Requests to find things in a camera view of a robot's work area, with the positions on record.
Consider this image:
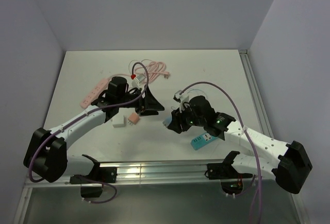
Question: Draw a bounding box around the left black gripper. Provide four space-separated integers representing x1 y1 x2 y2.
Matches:
117 85 164 116

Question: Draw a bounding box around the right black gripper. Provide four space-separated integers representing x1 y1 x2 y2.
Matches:
168 102 206 134

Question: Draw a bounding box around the teal power strip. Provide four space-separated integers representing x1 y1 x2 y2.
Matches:
190 133 217 150

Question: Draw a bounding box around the light blue charger plug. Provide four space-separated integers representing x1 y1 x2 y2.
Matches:
162 117 172 128

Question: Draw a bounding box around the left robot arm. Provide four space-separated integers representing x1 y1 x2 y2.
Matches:
23 76 164 183

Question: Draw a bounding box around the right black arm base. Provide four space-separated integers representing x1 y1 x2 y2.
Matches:
204 163 256 196

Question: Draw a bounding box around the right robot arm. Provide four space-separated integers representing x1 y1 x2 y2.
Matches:
167 94 312 194

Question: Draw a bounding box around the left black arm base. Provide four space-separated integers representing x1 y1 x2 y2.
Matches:
69 166 118 204

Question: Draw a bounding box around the salmon pink charger plug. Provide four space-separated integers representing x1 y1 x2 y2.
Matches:
127 113 140 125

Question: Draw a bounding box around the white charger plug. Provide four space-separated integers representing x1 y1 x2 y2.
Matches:
111 115 126 128

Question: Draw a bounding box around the pink power strip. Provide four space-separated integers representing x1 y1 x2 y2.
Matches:
79 78 109 109

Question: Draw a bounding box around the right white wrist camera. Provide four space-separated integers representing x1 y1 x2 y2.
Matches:
173 90 189 113

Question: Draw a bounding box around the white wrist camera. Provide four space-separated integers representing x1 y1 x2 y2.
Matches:
173 90 189 113
131 74 145 88

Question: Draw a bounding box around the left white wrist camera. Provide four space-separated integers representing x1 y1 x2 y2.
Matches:
131 74 145 88

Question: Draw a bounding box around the pink power strip cord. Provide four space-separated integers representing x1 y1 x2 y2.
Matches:
108 61 171 83

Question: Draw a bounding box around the thin pink charging cable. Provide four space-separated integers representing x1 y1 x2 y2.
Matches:
127 59 153 72

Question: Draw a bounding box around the aluminium front rail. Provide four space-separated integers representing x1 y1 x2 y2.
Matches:
24 161 296 188

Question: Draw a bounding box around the aluminium side rail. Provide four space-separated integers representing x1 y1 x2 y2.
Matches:
239 50 274 138

